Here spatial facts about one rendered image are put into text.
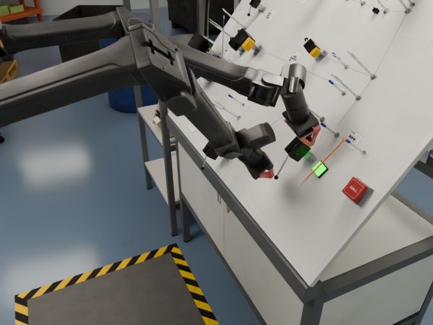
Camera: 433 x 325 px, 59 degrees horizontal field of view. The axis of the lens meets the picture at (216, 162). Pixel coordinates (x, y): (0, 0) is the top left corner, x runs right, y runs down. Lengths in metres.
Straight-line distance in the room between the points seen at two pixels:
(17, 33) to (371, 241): 1.22
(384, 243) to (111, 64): 1.08
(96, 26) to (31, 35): 0.16
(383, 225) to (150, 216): 1.63
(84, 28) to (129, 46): 0.55
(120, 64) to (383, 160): 0.75
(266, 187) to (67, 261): 1.52
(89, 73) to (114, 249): 1.96
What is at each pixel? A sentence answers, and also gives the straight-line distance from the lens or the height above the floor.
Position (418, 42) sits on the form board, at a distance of 1.24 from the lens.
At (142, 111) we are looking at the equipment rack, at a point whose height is 0.66.
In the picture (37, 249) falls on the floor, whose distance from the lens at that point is 2.66.
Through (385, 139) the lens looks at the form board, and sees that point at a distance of 1.13.
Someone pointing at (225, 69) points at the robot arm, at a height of 1.38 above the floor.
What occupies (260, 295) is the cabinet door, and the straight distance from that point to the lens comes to 1.55.
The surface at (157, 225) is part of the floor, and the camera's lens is 2.60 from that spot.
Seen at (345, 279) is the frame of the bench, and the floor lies 0.80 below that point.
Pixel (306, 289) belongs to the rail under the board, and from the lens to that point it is 1.13.
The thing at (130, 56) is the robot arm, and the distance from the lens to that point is 0.59.
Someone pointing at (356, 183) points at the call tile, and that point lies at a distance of 1.07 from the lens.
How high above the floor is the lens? 1.72
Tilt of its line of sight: 33 degrees down
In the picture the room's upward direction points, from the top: straight up
